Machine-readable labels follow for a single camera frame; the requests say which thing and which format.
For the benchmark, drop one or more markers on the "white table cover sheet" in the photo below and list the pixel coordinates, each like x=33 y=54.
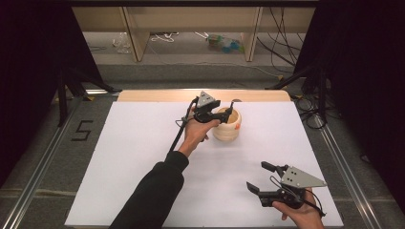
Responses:
x=254 y=143

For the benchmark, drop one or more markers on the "clear plastic bag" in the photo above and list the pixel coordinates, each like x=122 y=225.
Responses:
x=122 y=43

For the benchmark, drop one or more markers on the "cream ribbed pen holder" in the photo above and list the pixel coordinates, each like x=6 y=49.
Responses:
x=227 y=132

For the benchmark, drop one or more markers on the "colourful plastic packet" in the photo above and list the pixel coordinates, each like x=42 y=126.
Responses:
x=224 y=44

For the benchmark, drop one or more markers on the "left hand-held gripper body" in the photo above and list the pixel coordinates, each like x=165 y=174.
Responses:
x=205 y=108

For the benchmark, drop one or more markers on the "black curtain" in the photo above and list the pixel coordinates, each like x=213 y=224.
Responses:
x=28 y=79
x=359 y=79

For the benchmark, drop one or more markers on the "person's right hand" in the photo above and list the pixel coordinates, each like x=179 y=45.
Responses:
x=302 y=218

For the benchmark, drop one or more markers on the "person's left hand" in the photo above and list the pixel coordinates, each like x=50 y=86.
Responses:
x=194 y=132

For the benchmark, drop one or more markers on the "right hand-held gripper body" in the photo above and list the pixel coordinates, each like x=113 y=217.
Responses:
x=297 y=179

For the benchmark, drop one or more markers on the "aluminium floor rail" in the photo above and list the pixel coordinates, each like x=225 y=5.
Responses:
x=347 y=171
x=35 y=178

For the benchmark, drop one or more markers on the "beige wooden desk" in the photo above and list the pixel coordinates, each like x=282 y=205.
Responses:
x=191 y=19

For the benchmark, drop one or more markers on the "black tripod stand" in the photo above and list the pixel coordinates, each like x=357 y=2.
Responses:
x=320 y=86
x=63 y=95

